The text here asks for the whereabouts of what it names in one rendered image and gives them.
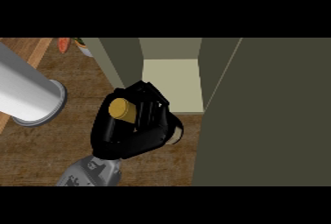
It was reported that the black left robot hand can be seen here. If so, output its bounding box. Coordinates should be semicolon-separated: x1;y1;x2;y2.
88;80;184;161

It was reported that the dark wine bottle yellow cap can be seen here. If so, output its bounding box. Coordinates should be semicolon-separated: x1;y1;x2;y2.
107;97;184;146

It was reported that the olive grey cabinet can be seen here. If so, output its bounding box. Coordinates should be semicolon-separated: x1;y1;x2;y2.
79;37;243;116

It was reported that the white cylinder with grey rim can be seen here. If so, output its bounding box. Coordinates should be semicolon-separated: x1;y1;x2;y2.
0;42;67;128

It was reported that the pale bowl with greens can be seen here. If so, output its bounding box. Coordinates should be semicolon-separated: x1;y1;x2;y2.
70;37;94;58

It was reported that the orange vegetable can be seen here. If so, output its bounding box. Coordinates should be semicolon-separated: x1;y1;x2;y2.
55;37;72;54

